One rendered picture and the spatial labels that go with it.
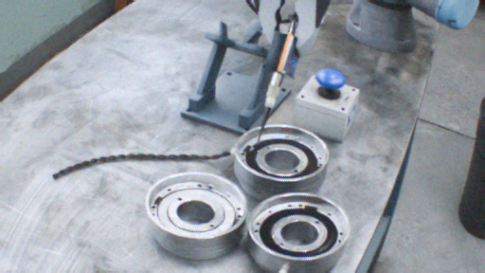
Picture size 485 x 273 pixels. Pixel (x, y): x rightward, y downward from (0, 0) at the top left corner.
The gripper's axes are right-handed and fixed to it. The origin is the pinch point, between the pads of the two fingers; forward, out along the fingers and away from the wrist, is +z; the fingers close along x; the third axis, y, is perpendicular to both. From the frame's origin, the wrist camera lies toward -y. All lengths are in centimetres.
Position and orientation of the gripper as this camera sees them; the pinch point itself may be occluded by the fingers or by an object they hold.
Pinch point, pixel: (286, 45)
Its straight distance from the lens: 76.4
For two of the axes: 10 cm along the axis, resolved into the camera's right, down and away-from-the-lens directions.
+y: 4.5, -4.9, 7.4
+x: -8.9, -3.0, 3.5
